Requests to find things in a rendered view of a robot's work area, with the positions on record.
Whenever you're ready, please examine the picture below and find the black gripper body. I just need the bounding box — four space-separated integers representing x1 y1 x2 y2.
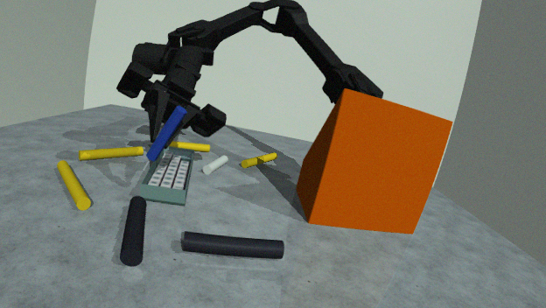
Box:
116 60 227 137

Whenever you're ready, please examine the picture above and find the black cylinder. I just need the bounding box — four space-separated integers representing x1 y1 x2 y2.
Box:
120 196 146 267
183 231 284 259

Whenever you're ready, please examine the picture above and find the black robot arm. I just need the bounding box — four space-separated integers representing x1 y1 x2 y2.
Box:
131 0 383 103

